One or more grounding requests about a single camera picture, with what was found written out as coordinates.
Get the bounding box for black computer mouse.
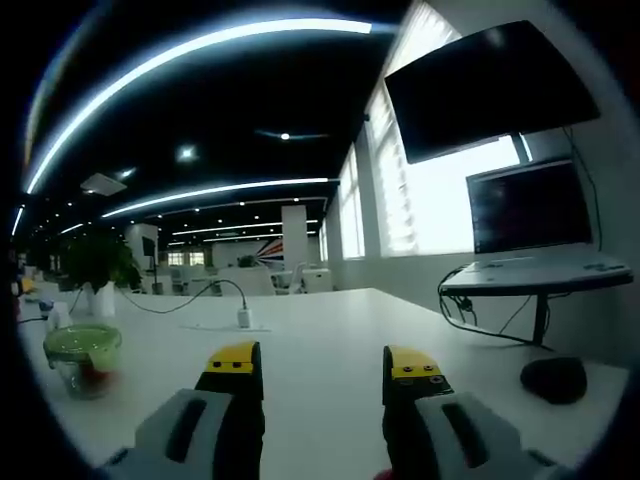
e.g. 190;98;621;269
519;356;588;405

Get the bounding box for white tabletop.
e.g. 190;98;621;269
19;287;632;474

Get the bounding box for silver laptop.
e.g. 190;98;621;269
443;158;634;290

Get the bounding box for black laptop cables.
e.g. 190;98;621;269
437;264;539;346

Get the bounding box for clear container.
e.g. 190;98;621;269
42;323;123;401

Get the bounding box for white plant pot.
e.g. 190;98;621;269
85;280;117;318

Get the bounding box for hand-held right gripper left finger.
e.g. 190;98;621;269
102;340;266;480

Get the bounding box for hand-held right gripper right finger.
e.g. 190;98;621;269
381;344;551;480

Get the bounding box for white ceiling air conditioner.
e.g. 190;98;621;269
79;172;129;197

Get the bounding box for black wall monitor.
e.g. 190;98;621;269
383;19;602;165

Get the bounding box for black laptop stand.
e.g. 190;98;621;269
438;273;635;351

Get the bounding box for green potted plant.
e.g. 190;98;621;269
58;230;144;295

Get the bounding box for red tomato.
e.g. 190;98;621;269
79;367;114;394

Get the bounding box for green container lid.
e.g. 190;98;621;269
42;323;123;372

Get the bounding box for grey power cable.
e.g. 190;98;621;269
113;278;247;315

